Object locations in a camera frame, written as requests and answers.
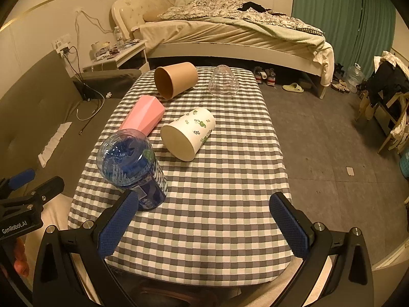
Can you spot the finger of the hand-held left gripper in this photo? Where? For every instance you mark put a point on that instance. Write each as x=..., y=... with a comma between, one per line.
x=51, y=188
x=22, y=177

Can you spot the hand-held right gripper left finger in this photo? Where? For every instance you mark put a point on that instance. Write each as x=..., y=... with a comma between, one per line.
x=117, y=225

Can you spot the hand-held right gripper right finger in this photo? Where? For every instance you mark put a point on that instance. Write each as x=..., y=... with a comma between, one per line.
x=291, y=227

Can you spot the blue transparent cup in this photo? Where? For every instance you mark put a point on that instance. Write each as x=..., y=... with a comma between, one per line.
x=127, y=161

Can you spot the pink faceted cup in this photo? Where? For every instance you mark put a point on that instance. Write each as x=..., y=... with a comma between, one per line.
x=143, y=115

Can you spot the white floral paper cup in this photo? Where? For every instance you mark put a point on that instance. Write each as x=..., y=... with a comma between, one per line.
x=187, y=134

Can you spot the clear plastic cup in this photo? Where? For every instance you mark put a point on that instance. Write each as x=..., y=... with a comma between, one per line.
x=223, y=83

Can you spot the brown paper cup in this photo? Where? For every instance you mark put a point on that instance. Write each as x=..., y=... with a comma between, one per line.
x=182, y=76

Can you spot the person's left hand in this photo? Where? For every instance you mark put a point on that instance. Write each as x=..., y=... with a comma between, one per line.
x=21, y=256

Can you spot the cream cloth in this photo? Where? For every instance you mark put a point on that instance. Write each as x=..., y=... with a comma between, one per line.
x=54, y=214

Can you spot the white ruffled cloth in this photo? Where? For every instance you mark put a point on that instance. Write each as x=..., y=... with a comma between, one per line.
x=54, y=145

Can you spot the grey sofa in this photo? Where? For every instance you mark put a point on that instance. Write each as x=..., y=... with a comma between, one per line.
x=32, y=118

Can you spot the white paper scrap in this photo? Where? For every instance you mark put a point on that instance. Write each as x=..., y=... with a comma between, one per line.
x=350, y=171

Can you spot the grey checkered tablecloth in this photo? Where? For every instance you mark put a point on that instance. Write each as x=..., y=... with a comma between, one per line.
x=211, y=198

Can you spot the teal basket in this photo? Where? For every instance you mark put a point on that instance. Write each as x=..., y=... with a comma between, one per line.
x=405, y=166

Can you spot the wooden chair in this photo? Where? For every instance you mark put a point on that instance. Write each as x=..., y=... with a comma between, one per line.
x=391, y=131

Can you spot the light green slipper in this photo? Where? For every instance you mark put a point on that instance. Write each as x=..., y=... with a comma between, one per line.
x=292, y=87

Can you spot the beige sandals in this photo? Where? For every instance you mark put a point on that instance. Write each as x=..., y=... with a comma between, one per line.
x=341, y=87

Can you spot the white nightstand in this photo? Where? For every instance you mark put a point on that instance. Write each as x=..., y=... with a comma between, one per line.
x=124, y=57

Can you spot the sneaker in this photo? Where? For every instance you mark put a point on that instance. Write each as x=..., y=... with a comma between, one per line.
x=271, y=77
x=260, y=75

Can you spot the clear water bottle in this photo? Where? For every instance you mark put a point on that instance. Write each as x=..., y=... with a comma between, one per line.
x=119, y=38

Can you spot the large clear water jug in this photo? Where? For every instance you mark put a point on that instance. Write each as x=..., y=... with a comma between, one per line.
x=355, y=75

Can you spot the dark jacket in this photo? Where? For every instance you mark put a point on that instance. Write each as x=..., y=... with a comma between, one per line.
x=388, y=80

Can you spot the bed with cream headboard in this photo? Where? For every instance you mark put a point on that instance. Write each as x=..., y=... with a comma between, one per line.
x=223, y=41

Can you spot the cream pillow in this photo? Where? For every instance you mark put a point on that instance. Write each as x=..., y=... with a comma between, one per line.
x=151, y=3

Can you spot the green curtain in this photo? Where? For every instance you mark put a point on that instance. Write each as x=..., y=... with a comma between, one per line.
x=326, y=12

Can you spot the floral quilt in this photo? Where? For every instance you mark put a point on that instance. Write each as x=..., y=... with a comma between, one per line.
x=230, y=12

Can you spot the black clothing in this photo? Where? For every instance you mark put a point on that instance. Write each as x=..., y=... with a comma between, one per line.
x=252, y=6

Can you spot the white wall power outlet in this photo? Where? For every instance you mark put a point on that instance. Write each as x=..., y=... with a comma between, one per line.
x=62, y=42

